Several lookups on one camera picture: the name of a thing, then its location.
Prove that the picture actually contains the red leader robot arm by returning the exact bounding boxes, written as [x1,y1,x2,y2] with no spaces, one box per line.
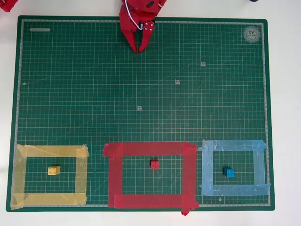
[0,0,18,13]

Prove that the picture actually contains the red tape square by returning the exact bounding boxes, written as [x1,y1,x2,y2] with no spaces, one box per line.
[102,140,200,216]

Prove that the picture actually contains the blue tape square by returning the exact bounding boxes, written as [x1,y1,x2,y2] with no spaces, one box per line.
[197,139,271,196]

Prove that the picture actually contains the yellow lego brick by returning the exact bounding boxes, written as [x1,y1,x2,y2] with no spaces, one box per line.
[48,165,61,176]

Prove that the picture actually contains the blue lego brick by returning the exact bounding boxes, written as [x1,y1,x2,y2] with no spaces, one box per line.
[222,166,235,178]

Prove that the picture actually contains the yellow tape square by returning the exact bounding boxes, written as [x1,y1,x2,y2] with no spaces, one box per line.
[11,143,90,210]

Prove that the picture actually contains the green cutting mat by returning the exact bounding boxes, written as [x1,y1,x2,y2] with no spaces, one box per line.
[6,15,275,212]

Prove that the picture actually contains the white follower arm cable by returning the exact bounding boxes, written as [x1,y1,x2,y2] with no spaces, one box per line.
[124,0,144,31]

